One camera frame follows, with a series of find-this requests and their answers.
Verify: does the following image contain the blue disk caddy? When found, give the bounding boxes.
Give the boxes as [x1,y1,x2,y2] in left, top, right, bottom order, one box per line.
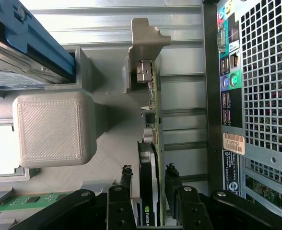
[0,0,75,81]

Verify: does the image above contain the purple PS/2 port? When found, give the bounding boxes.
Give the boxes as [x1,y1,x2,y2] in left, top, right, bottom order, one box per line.
[220,75,229,90]

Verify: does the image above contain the green PS/2 port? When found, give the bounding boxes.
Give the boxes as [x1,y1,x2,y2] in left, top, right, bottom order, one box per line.
[229,71,240,90]

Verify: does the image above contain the ethernet port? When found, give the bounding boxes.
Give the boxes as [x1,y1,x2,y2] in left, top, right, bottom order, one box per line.
[230,54,240,68]

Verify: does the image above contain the beige service tag sticker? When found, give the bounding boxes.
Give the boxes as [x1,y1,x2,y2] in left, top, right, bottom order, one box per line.
[223,131,246,155]

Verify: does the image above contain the green RAM stick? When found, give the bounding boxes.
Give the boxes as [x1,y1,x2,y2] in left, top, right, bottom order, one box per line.
[0,193,71,213]

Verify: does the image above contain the black label sticker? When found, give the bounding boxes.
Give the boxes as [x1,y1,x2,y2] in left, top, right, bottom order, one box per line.
[223,149,240,193]

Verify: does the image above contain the grey 3D-printed parts rack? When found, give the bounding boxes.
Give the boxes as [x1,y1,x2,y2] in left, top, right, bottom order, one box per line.
[0,45,146,230]

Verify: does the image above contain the serial port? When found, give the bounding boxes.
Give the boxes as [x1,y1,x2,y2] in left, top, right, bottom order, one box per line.
[217,28,227,53]

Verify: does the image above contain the silver CPU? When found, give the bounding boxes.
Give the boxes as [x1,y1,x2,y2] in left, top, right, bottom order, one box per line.
[0,124,20,176]

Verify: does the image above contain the grey PC case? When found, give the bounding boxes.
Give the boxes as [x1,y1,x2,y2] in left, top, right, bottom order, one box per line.
[201,0,282,216]

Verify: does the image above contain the silver hard disk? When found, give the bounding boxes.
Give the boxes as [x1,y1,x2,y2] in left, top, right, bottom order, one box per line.
[0,33,58,90]

